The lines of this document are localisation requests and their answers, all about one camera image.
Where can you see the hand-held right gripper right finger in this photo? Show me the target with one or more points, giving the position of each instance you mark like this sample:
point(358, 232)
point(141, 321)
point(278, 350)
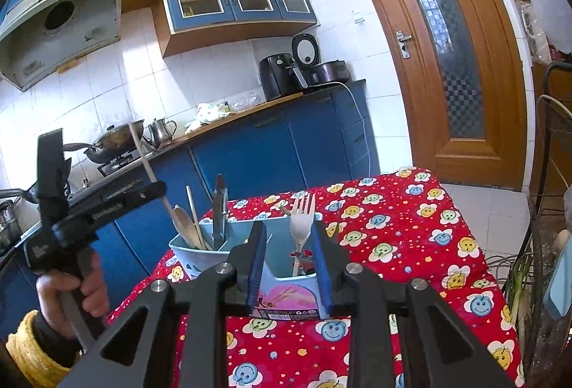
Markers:
point(322, 272)

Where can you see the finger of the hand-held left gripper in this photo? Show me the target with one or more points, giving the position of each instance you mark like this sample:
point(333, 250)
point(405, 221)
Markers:
point(134, 197)

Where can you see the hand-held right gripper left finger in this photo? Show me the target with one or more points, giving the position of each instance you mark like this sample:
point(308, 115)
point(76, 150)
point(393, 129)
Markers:
point(258, 267)

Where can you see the light blue utensil box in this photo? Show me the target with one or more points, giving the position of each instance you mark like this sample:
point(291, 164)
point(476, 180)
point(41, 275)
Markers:
point(277, 285)

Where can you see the pale chopstick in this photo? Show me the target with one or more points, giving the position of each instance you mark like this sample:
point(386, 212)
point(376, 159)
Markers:
point(143, 155)

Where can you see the white plastic fork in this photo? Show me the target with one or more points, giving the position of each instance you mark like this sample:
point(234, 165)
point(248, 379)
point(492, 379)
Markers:
point(301, 222)

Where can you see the wooden spoon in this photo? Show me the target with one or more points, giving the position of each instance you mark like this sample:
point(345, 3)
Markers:
point(185, 222)

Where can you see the metal knife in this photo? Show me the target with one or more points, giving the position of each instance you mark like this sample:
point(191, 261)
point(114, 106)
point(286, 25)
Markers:
point(220, 209)

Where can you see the person's left forearm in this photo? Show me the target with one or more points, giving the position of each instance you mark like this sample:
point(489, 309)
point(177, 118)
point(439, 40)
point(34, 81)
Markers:
point(31, 348)

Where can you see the person's left hand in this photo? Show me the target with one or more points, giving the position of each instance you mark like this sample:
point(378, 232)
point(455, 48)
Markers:
point(96, 285)

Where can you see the gas stove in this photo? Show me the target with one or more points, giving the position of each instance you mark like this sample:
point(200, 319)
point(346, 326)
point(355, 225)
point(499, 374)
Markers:
point(125, 162)

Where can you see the large dark wok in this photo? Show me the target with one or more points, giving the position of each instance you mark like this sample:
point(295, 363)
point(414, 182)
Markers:
point(116, 140)

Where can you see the metal pot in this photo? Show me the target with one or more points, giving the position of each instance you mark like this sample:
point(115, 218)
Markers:
point(9, 222)

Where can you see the metal kettle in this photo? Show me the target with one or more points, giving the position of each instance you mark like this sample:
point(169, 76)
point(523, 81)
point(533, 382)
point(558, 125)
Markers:
point(160, 131)

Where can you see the red smiley flower tablecloth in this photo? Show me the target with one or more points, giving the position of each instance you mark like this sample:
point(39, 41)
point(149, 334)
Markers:
point(402, 236)

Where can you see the white cloth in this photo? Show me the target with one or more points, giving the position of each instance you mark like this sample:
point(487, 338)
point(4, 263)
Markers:
point(205, 113)

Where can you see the range hood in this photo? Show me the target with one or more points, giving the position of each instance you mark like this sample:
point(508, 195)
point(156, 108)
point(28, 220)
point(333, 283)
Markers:
point(58, 26)

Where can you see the black air fryer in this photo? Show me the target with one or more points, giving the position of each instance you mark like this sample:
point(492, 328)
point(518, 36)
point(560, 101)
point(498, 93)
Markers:
point(277, 77)

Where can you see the green onions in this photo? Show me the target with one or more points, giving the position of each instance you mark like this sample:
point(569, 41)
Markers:
point(518, 294)

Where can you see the rice cooker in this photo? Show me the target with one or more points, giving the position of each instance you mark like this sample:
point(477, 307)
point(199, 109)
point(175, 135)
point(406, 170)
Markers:
point(328, 73)

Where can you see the light blue flat item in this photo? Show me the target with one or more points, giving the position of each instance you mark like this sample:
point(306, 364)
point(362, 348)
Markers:
point(558, 285)

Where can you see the wooden door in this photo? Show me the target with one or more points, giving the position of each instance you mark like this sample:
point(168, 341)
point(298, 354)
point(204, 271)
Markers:
point(447, 57)

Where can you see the metal rack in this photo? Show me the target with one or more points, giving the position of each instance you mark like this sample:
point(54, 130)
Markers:
point(549, 147)

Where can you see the blue glass-door wall cabinet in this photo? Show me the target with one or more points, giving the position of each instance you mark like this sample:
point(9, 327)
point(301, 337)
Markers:
point(237, 13)

